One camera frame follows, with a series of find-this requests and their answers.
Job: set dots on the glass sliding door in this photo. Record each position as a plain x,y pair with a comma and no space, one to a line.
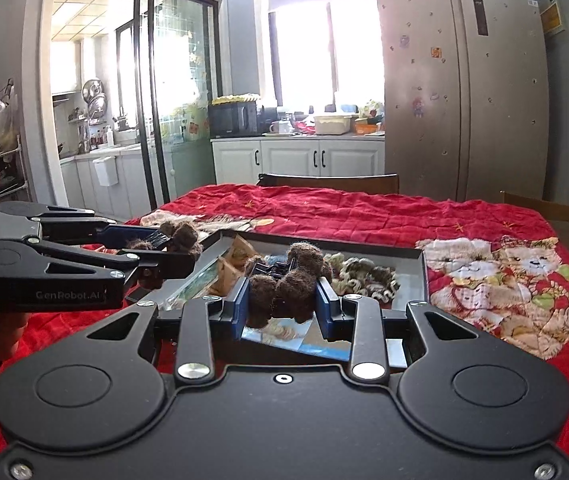
184,85

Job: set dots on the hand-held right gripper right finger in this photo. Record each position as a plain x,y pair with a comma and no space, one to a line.
327,310

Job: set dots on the gold pyramid packet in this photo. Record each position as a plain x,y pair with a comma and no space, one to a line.
238,252
224,277

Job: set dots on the brown fuzzy bear hair claw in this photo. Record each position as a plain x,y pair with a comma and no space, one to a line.
289,290

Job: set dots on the red printed blanket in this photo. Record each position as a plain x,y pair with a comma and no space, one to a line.
364,215

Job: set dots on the cream knitted scrunchie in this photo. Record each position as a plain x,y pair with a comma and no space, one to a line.
337,262

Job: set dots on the brown fuzzy comb hair clip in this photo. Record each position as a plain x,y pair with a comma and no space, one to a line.
184,237

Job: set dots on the yellow wall sign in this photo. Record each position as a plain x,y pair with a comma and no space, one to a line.
551,16

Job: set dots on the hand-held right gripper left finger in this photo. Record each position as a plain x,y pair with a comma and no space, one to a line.
237,310

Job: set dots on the silver refrigerator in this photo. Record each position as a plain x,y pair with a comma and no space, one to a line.
464,110

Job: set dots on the cream plastic container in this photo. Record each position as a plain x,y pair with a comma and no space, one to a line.
334,125

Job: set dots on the white hanging bin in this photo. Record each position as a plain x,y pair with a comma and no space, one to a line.
104,171

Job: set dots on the shallow black cardboard box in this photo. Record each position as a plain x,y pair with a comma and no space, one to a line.
409,270

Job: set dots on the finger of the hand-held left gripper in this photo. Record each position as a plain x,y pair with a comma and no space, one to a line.
124,236
164,265

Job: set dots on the white base cabinet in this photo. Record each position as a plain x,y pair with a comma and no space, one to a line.
289,160

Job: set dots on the black microwave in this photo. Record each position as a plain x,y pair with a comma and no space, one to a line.
229,120

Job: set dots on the brown white-lace scrunchie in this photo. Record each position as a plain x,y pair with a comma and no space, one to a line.
379,285

